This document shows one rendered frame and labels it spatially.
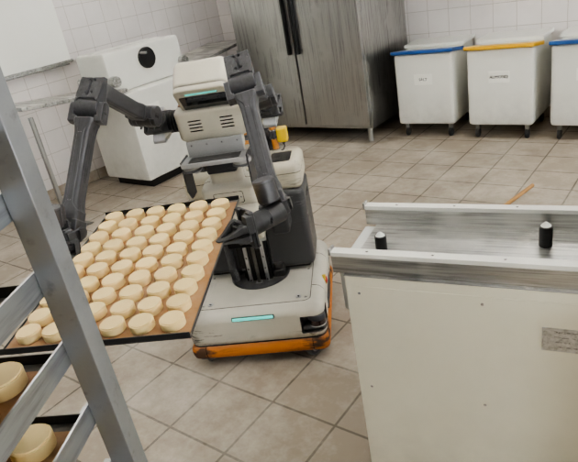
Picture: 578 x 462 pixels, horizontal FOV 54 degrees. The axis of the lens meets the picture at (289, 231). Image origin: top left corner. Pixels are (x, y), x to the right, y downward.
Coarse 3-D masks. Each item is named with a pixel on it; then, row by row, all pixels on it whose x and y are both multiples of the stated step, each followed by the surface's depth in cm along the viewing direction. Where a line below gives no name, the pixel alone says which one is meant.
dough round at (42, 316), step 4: (40, 308) 122; (44, 308) 122; (48, 308) 122; (36, 312) 121; (40, 312) 121; (44, 312) 121; (48, 312) 120; (28, 316) 120; (32, 316) 120; (36, 316) 120; (40, 316) 119; (44, 316) 119; (48, 316) 119; (28, 320) 119; (32, 320) 119; (36, 320) 118; (40, 320) 119; (44, 320) 119; (48, 320) 120; (52, 320) 121; (40, 324) 119; (44, 324) 119
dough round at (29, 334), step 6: (30, 324) 117; (36, 324) 117; (18, 330) 116; (24, 330) 116; (30, 330) 115; (36, 330) 115; (18, 336) 114; (24, 336) 114; (30, 336) 114; (36, 336) 115; (18, 342) 115; (24, 342) 114; (30, 342) 114
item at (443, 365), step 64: (512, 256) 142; (576, 256) 137; (384, 320) 148; (448, 320) 140; (512, 320) 133; (576, 320) 126; (384, 384) 158; (448, 384) 149; (512, 384) 141; (576, 384) 133; (384, 448) 170; (448, 448) 159; (512, 448) 150; (576, 448) 141
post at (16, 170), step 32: (0, 96) 53; (0, 128) 53; (0, 160) 54; (32, 160) 56; (32, 192) 56; (32, 224) 57; (32, 256) 58; (64, 256) 60; (64, 288) 60; (64, 320) 62; (96, 352) 64; (96, 384) 65; (96, 416) 68; (128, 416) 70; (128, 448) 70
